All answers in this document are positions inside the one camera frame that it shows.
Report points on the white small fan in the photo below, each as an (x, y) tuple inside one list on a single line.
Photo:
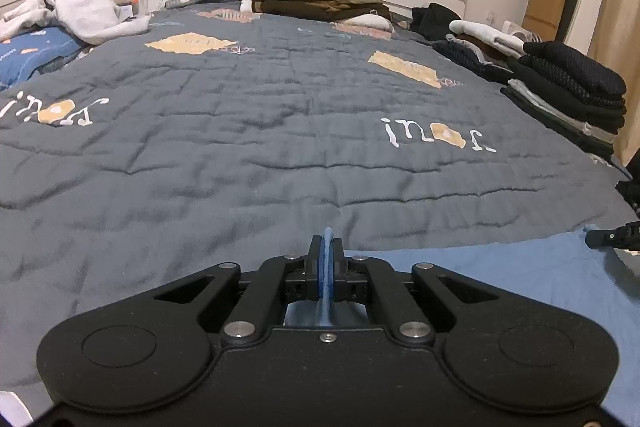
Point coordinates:
[(519, 32)]

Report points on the patterned folded clothes pile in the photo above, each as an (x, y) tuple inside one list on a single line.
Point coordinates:
[(630, 190)]

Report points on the white folded garment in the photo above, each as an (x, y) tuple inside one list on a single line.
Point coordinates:
[(506, 44)]

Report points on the black folded clothes stack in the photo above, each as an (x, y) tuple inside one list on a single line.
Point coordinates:
[(569, 93)]

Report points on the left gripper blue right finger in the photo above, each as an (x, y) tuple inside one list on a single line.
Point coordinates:
[(367, 294)]

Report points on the grey quilted bedspread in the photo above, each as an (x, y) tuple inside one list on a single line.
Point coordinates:
[(206, 139)]

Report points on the blue patterned pillow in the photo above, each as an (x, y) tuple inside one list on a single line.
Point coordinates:
[(36, 53)]

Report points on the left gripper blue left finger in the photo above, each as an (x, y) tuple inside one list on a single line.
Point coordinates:
[(264, 294)]

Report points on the blue shirt garment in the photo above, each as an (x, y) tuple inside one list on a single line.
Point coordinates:
[(561, 270)]

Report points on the light grey hoodie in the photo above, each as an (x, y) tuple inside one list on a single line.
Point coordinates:
[(91, 21)]

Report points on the beige curtain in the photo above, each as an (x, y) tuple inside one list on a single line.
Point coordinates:
[(615, 44)]

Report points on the black garment near headboard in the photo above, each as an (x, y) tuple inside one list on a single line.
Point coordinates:
[(432, 22)]

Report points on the white cartoon bed sheet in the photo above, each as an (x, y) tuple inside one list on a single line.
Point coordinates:
[(13, 410)]

